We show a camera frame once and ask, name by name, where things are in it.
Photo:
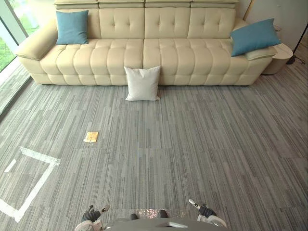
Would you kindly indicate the grey window frame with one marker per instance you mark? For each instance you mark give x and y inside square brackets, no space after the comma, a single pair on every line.
[13,21]

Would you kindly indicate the cream leather tufted sofa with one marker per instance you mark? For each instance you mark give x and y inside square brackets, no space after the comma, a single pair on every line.
[168,48]

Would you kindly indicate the dark right robot foot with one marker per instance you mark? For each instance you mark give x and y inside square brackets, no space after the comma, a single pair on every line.
[162,213]

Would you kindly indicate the wooden pole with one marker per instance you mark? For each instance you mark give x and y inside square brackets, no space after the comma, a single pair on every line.
[247,9]

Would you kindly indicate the cream round side table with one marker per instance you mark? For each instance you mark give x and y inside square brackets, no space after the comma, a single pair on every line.
[279,57]

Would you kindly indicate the square blue cushion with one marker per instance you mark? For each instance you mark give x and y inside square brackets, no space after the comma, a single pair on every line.
[254,37]
[71,27]

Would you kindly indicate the dark robot foot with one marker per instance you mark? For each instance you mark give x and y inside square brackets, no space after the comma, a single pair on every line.
[133,216]
[162,213]

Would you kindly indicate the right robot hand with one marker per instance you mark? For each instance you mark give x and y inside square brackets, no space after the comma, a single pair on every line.
[204,209]

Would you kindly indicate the yellow paper packet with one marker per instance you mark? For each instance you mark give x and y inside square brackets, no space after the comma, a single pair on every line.
[91,136]

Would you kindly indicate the dark left robot foot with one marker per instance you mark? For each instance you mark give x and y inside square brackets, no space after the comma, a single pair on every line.
[133,216]

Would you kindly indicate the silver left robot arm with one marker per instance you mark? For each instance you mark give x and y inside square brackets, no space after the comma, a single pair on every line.
[89,225]

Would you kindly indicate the white square cushion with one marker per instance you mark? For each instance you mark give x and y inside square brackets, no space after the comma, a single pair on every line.
[142,83]

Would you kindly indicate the grey robot torso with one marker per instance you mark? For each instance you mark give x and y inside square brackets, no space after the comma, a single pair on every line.
[154,225]

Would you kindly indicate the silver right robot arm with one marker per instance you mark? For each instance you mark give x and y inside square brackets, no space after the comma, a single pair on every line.
[211,221]

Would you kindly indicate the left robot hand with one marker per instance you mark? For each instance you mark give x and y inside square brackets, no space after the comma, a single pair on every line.
[92,213]

